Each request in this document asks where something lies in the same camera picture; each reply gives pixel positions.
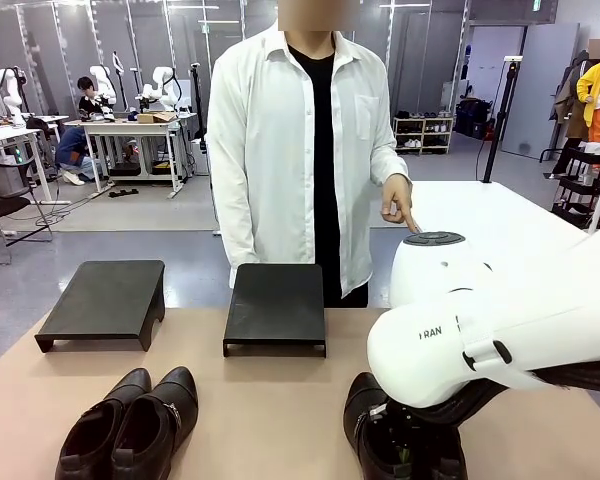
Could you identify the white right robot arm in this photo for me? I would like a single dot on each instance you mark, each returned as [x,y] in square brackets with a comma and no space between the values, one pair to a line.
[505,310]

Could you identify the black office chair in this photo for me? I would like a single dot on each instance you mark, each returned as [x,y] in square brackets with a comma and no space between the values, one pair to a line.
[5,200]

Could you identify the large white table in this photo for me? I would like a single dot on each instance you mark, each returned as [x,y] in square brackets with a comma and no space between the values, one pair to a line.
[505,210]

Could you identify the white background desk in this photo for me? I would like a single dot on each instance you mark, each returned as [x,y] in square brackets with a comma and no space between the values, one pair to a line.
[130,127]

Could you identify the person's left hand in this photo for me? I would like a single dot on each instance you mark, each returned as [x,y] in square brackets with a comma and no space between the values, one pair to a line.
[397,200]

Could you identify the person in yellow cardigan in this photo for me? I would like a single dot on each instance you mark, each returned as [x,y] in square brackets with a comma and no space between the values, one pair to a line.
[592,80]

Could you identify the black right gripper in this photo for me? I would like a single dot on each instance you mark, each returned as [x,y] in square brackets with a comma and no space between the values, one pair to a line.
[405,425]

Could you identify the person in white shirt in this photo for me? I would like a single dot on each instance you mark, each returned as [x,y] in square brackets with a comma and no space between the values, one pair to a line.
[280,150]

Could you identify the person's left forearm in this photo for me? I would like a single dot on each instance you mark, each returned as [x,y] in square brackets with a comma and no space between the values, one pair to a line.
[390,155]

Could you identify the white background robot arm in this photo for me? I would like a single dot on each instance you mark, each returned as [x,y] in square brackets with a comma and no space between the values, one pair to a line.
[7,87]
[102,80]
[162,82]

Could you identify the black bags pile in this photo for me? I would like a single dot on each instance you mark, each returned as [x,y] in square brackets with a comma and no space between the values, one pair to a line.
[472,117]

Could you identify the slim black background tripod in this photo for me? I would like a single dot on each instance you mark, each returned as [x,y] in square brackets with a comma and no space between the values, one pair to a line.
[198,100]

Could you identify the wooden shoe rack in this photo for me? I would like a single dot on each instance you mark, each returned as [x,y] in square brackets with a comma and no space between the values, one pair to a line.
[422,135]

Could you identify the seated person in black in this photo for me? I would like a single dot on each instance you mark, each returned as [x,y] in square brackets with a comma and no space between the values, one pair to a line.
[87,97]

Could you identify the cardboard box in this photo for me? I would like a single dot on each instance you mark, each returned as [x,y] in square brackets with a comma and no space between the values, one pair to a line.
[155,117]

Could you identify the black shoe stand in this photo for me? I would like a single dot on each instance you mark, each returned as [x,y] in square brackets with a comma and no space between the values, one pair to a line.
[105,300]
[275,305]

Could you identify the person's right forearm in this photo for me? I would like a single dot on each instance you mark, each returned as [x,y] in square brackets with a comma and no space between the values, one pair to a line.
[230,220]

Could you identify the black tripod pole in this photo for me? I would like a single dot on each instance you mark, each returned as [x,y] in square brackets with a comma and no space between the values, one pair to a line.
[500,125]

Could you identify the black floor power strip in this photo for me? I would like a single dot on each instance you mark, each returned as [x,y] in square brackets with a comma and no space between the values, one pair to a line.
[122,192]

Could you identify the person in blue jacket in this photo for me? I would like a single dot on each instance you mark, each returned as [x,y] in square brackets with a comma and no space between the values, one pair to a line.
[72,152]

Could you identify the coat rack with coats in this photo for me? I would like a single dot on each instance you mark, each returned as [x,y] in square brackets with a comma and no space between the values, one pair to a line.
[570,105]

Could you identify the black utility cart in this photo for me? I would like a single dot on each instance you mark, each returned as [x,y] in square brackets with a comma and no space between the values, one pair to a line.
[577,187]

